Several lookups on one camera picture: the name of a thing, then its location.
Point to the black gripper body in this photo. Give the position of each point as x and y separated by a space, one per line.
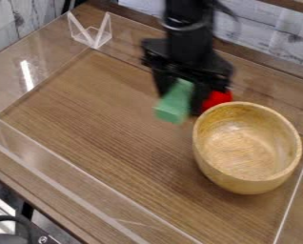
213 69

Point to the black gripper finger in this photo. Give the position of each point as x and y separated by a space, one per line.
163 81
199 96

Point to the green rectangular block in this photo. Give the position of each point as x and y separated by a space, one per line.
172 106

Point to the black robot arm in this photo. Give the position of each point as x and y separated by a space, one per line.
185 55

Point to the brown wooden bowl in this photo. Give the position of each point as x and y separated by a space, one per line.
247 147

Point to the red plush tomato toy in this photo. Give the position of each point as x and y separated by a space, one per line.
217 98

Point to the black table leg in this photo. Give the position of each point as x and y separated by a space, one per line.
27 210

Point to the black device under table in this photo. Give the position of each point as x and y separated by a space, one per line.
27 233

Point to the clear acrylic corner bracket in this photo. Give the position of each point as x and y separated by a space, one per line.
92 37

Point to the clear acrylic tray wall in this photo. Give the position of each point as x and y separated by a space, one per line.
95 211

